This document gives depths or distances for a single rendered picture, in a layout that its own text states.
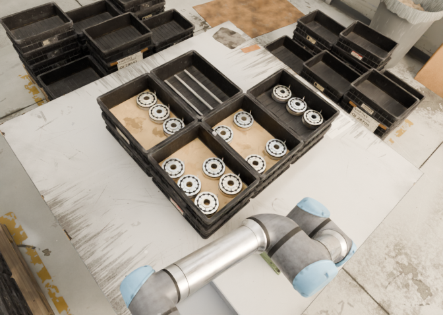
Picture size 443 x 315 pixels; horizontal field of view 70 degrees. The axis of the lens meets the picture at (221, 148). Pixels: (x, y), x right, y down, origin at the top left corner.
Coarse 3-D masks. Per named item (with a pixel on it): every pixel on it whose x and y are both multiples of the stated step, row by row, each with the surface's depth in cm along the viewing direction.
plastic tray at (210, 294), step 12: (204, 288) 96; (216, 288) 94; (192, 300) 94; (204, 300) 94; (216, 300) 94; (228, 300) 91; (180, 312) 91; (192, 312) 92; (204, 312) 92; (216, 312) 93; (228, 312) 93
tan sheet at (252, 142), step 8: (224, 120) 161; (232, 120) 162; (232, 128) 159; (256, 128) 161; (240, 136) 157; (248, 136) 157; (256, 136) 158; (264, 136) 158; (272, 136) 159; (232, 144) 154; (240, 144) 154; (248, 144) 155; (256, 144) 155; (264, 144) 156; (240, 152) 152; (248, 152) 152; (256, 152) 153; (264, 152) 153; (288, 152) 155; (272, 160) 151
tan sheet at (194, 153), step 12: (192, 144) 151; (180, 156) 147; (192, 156) 148; (204, 156) 148; (192, 168) 144; (228, 168) 146; (204, 180) 141; (216, 180) 142; (216, 192) 139; (240, 192) 140; (204, 204) 135
